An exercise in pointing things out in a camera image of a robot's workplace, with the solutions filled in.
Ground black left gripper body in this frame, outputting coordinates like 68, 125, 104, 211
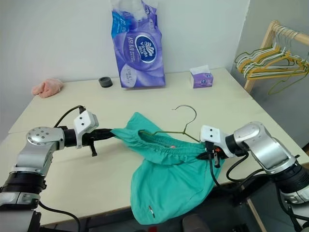
81, 129, 101, 158

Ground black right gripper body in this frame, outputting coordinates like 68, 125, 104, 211
205, 141, 225, 168

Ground olive green wire hanger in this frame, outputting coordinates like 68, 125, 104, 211
139, 104, 202, 145

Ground teal green shorts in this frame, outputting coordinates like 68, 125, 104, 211
111, 111, 226, 226

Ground pink cloth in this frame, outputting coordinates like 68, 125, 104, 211
32, 77, 65, 99

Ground small purple tissue pack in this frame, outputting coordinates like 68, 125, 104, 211
189, 65, 214, 89

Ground large purple tissue pack bag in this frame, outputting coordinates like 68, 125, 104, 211
110, 0, 167, 89

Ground wooden clothes rack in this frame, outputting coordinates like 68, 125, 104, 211
244, 20, 309, 94

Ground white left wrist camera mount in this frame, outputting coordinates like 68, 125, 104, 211
73, 110, 99, 149

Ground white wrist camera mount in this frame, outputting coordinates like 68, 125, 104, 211
199, 125, 227, 146
73, 110, 99, 149

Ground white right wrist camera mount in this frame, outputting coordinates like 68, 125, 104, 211
199, 125, 227, 146

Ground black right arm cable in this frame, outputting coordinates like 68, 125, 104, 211
209, 153, 251, 188

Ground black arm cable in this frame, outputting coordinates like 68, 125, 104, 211
209, 153, 251, 188
38, 105, 86, 228

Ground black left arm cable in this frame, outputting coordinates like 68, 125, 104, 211
38, 105, 86, 228

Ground black ring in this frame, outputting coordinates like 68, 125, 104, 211
98, 76, 113, 88

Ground light green wire hanger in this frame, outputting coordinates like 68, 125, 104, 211
267, 64, 309, 95

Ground bunch of wire hangers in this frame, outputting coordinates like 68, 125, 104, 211
242, 26, 309, 80

